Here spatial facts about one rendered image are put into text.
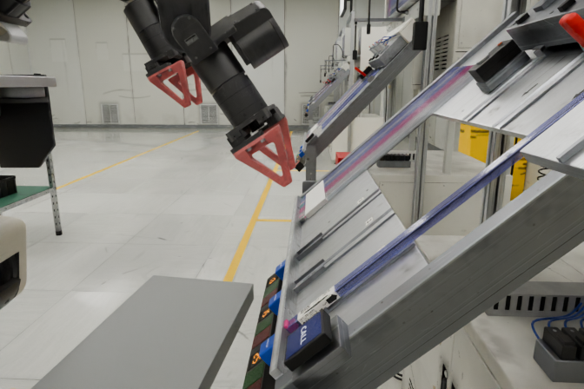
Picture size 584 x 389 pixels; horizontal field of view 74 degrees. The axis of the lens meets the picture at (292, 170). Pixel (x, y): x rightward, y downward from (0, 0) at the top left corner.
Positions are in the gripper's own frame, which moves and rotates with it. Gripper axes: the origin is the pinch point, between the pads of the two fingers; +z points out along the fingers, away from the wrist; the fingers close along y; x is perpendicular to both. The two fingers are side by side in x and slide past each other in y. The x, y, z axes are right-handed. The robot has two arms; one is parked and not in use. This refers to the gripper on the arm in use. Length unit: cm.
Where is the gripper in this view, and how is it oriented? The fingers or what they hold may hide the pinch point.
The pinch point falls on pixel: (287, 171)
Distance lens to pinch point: 55.6
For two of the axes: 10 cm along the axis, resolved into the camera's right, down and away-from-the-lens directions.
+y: 0.6, -2.1, 9.8
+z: 5.5, 8.2, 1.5
